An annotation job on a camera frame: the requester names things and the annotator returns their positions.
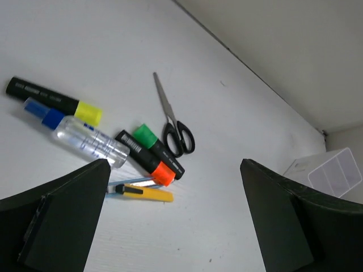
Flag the black handled scissors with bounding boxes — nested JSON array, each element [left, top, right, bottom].
[[153, 72, 196, 158]]

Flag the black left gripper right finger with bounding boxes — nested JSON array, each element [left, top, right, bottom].
[[240, 159, 362, 271]]

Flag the green cap black highlighter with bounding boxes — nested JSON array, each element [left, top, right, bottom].
[[132, 124, 185, 180]]

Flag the yellow cap black highlighter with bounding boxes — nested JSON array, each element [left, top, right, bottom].
[[6, 76, 103, 126]]

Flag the white divided container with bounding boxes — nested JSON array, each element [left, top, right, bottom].
[[282, 147, 363, 198]]

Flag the light blue pen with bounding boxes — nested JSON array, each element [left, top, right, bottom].
[[105, 177, 162, 197]]

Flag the orange cap black highlighter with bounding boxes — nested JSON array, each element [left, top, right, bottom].
[[115, 130, 176, 186]]

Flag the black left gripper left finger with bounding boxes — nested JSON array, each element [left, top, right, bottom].
[[1, 159, 111, 271]]

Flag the yellow utility knife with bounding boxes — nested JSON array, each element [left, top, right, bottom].
[[115, 184, 174, 202]]

